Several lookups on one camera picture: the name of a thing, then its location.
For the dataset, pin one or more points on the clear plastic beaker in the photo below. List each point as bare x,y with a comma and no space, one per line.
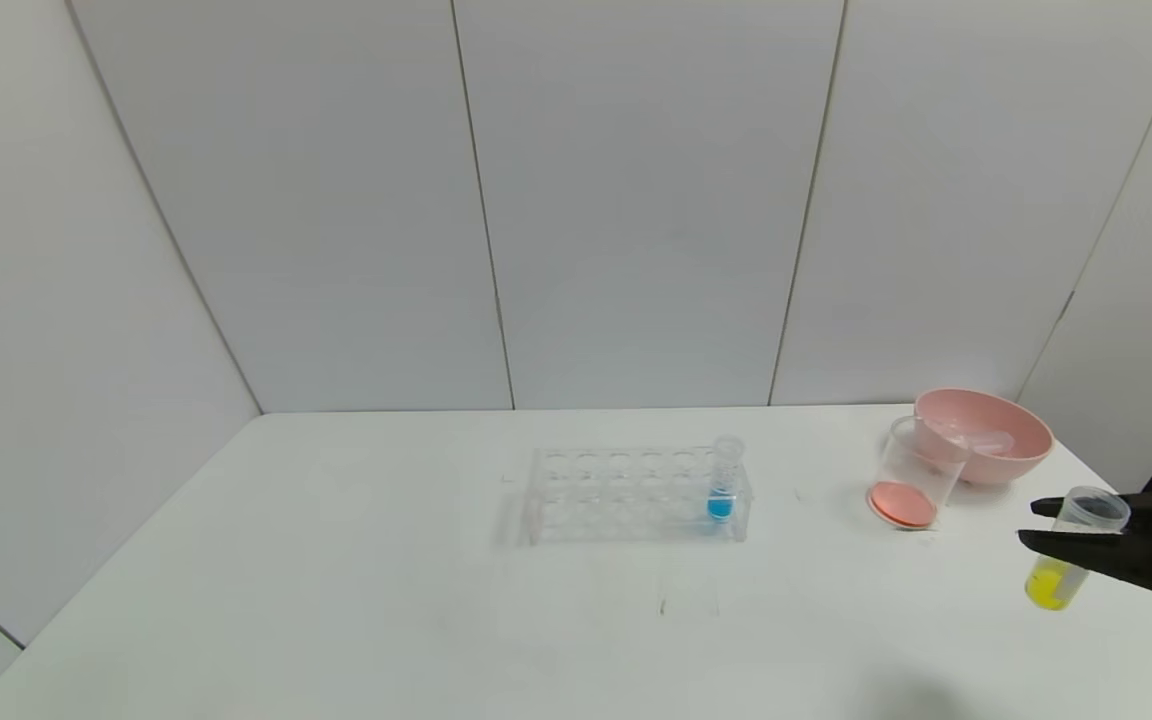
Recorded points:
904,500

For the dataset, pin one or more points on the pink bowl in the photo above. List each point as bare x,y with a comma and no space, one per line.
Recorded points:
1016,455

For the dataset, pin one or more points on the test tube with red pigment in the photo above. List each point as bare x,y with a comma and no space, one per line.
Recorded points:
981,440

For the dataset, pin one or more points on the test tube with yellow pigment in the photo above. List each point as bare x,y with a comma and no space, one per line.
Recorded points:
1048,588

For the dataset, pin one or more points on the clear plastic test tube rack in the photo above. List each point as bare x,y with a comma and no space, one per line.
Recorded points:
616,490

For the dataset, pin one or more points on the test tube with blue pigment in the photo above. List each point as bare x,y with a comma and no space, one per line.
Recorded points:
722,500

